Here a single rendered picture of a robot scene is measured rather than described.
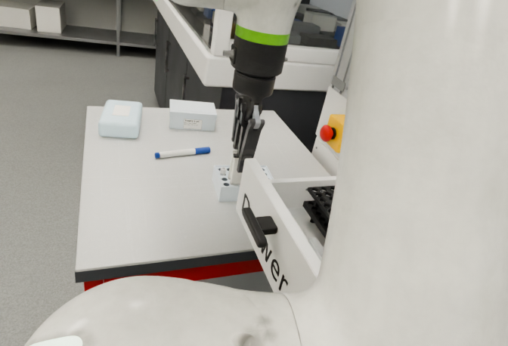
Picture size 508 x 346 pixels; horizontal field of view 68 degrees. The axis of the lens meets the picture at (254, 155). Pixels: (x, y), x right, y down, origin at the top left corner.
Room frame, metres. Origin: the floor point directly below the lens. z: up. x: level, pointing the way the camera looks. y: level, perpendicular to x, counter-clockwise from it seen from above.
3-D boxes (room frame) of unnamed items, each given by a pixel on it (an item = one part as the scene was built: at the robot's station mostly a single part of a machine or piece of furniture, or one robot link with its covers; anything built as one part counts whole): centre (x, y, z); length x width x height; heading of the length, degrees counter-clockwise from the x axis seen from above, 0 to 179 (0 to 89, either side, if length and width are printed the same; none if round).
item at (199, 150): (0.79, 0.17, 0.77); 0.14 x 0.02 x 0.02; 124
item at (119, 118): (0.88, 0.36, 0.78); 0.15 x 0.10 x 0.04; 16
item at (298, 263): (0.42, -0.05, 0.87); 0.29 x 0.02 x 0.11; 24
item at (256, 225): (0.41, -0.03, 0.91); 0.07 x 0.04 x 0.01; 24
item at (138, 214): (0.80, 0.10, 0.38); 0.62 x 0.58 x 0.76; 24
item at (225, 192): (0.70, 0.01, 0.78); 0.12 x 0.08 x 0.04; 111
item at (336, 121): (0.84, -0.19, 0.88); 0.07 x 0.05 x 0.07; 24
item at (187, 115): (0.98, 0.19, 0.79); 0.13 x 0.09 x 0.05; 107
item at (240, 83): (0.66, 0.03, 0.99); 0.08 x 0.07 x 0.09; 20
